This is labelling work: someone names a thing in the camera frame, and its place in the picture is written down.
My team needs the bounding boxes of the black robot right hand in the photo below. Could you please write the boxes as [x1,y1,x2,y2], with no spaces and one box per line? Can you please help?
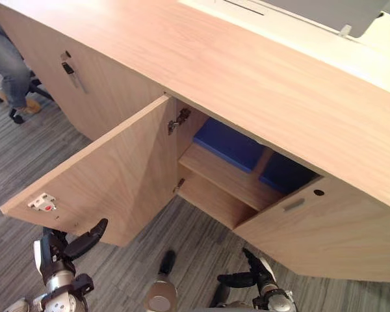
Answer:
[216,247,278,294]

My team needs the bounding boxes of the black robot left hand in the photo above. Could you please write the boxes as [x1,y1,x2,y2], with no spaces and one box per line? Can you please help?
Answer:
[33,218,109,278]

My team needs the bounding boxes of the white door latch plate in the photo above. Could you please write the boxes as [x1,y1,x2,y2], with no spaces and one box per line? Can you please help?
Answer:
[27,192,59,213]

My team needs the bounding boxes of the open wooden cabinet door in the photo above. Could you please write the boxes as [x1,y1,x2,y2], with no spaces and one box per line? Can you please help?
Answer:
[0,94,179,248]

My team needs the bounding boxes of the wooden door with lock hole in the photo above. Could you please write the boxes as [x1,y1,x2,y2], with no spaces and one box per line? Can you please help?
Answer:
[233,176,390,284]

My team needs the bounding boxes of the wooden cabinet shelf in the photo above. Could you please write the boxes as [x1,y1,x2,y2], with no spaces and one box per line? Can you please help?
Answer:
[177,142,282,213]

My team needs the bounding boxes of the dark blue folder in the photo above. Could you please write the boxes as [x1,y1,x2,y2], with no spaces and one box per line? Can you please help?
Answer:
[258,151,322,197]

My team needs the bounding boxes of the small metal door hinge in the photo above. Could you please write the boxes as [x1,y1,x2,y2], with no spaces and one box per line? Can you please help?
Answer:
[172,177,187,194]

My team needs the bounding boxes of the large blue folder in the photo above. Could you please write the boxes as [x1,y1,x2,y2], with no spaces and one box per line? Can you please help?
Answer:
[192,117,268,174]

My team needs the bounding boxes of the large metal door hinge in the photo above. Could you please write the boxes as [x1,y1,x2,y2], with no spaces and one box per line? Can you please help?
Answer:
[167,107,192,136]

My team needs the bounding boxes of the wooden door with key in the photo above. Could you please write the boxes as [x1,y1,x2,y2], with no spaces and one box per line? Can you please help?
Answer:
[0,0,167,141]

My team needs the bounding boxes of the black office chair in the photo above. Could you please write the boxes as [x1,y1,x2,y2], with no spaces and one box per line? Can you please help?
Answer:
[0,66,55,125]

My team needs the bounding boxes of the wooden office cabinet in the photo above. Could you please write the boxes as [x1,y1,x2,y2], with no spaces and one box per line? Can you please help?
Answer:
[0,0,390,284]

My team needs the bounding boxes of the black key in lock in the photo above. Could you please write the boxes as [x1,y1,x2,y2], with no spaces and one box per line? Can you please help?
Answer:
[60,50,76,76]

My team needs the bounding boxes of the person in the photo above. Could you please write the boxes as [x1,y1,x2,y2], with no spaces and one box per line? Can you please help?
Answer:
[0,5,42,115]

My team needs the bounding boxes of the grey recessed door handle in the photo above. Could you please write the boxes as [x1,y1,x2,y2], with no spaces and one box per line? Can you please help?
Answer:
[283,199,306,213]

